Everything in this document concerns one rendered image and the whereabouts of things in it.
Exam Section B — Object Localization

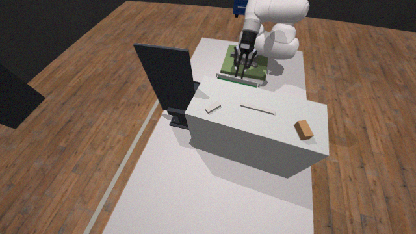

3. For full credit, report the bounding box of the small tan wooden block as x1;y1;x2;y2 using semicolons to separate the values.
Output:
294;120;314;140

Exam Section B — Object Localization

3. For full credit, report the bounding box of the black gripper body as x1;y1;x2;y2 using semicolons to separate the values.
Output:
239;31;257;54

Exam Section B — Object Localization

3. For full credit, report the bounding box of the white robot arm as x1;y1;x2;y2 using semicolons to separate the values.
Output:
239;0;309;68

